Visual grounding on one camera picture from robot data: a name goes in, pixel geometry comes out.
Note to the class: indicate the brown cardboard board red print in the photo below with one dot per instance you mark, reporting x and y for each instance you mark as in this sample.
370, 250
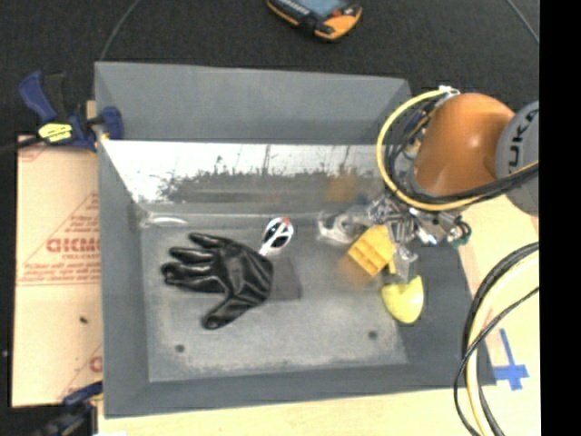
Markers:
54, 316

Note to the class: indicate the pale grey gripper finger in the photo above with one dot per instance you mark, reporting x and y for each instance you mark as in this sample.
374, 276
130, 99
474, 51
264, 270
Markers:
406, 261

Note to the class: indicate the grey metal bin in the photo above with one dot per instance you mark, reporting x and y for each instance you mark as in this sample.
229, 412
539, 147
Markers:
272, 343

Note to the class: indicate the black rubber glove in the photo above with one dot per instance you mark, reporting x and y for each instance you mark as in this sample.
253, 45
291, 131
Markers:
236, 275

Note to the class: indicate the yellow toy lemon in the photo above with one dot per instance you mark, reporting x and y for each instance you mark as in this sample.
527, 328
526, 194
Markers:
406, 300

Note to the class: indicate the white black red oval toy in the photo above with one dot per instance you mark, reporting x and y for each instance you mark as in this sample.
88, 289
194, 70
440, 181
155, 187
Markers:
277, 236

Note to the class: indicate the shiny silver metal object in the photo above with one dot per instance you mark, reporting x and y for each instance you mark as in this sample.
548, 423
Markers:
338, 227

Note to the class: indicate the yellow ribbed block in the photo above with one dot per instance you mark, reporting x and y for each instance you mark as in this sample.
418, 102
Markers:
370, 250

